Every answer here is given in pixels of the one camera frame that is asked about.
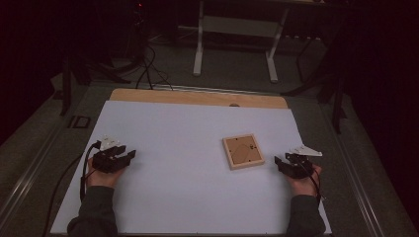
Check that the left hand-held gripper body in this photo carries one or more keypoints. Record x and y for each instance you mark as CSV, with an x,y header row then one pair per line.
x,y
102,161

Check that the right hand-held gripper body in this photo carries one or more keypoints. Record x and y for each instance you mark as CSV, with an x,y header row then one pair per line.
x,y
299,168

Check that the wooden picture frame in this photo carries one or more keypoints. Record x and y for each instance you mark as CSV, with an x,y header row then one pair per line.
x,y
243,153

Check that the person's left hand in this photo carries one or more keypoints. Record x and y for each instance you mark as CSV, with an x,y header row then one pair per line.
x,y
102,179

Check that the person's right hand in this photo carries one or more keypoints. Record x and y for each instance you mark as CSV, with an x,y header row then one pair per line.
x,y
304,186

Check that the dark floor socket plate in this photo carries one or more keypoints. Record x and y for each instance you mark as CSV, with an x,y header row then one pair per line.
x,y
79,122

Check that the black metal stand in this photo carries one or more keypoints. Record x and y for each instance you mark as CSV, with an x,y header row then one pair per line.
x,y
67,89
336,108

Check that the dark equipment with red light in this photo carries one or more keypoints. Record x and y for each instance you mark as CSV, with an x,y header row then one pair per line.
x,y
138,33

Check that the metal floor rail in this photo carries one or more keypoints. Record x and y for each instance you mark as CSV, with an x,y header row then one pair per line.
x,y
204,89
359,187
29,171

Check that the white metal table frame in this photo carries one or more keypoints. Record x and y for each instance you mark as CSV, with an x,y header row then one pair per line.
x,y
197,49

